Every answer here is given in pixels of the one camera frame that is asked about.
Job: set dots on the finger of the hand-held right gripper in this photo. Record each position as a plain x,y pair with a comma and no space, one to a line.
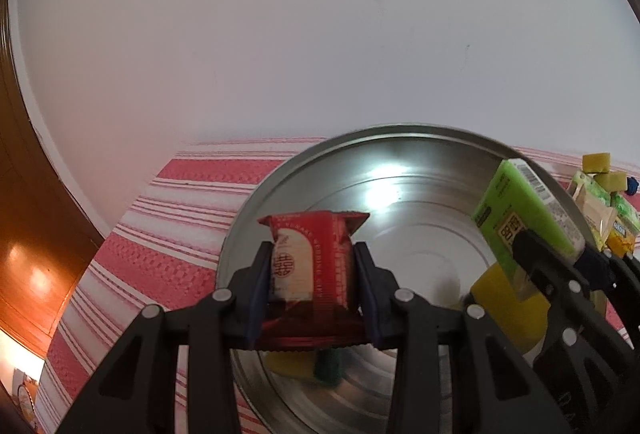
595,266
537,259

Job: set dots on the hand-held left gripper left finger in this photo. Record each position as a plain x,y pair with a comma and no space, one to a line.
260,294

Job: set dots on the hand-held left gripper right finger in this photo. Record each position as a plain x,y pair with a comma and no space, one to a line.
367,299

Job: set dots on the red snack packet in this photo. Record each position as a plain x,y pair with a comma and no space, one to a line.
320,264

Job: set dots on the green tissue packet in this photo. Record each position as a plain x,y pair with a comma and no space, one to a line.
515,204

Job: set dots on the round metal tray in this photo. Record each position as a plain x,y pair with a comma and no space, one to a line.
410,224

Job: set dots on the yellow snack packet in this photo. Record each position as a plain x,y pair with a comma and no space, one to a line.
624,236

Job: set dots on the beige snack packet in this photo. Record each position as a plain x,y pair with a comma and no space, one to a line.
595,214

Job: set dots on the yellow sponge block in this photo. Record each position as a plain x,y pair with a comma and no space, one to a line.
495,314

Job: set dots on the yellow sponge with green scrub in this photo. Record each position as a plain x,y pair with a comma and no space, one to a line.
295,365

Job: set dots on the small blue object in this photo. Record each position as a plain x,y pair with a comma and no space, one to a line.
632,186

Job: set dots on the red striped tablecloth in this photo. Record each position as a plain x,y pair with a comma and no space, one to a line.
165,224

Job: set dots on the wooden door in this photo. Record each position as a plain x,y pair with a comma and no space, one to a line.
35,214

